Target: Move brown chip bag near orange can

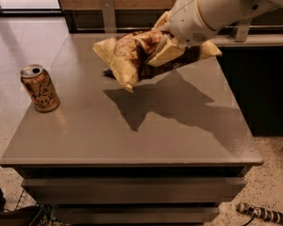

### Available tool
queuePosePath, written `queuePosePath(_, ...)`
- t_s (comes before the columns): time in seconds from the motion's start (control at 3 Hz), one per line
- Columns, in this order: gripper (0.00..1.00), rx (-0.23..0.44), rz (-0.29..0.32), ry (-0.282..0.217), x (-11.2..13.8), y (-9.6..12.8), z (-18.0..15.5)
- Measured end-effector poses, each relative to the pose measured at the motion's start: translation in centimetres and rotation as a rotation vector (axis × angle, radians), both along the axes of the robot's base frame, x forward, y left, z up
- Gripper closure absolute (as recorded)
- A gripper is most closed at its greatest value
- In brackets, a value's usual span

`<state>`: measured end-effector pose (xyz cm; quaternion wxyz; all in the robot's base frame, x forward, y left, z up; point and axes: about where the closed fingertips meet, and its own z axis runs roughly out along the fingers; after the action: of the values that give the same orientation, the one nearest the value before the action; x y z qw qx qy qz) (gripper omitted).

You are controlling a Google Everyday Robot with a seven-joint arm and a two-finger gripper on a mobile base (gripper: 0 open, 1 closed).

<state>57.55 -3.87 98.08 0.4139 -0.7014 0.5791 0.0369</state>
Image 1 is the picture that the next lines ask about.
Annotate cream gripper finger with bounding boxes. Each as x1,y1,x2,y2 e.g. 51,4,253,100
147,36,185,67
152,11,170,32

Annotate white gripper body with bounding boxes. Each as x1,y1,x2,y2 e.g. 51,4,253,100
170,0,217,46

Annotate brown chip bag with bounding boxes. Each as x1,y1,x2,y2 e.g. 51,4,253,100
92,30,222,92

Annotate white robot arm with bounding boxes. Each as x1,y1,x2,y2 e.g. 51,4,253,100
148,0,283,67

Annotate orange soda can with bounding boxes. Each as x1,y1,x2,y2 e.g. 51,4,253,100
21,64,60,113

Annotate dark blue snack bar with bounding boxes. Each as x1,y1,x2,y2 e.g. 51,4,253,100
103,70,114,78

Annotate upper grey drawer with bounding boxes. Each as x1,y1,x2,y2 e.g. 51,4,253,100
22,178,245,204

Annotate grey drawer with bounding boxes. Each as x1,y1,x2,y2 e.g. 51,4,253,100
22,178,245,204
53,205,219,225

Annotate lower grey drawer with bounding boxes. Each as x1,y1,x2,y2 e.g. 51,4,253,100
53,205,219,225

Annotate black white striped tool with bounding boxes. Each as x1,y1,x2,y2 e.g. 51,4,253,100
236,202,283,225

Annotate right metal rail bracket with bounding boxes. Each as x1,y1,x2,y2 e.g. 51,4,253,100
232,19,252,42

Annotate metal rail bracket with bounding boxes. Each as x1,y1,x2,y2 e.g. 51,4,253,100
100,0,117,33
232,19,252,42

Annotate left metal rail bracket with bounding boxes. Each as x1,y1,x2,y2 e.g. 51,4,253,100
100,0,117,33

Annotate wire basket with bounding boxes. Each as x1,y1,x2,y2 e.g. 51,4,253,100
15,189,60,226

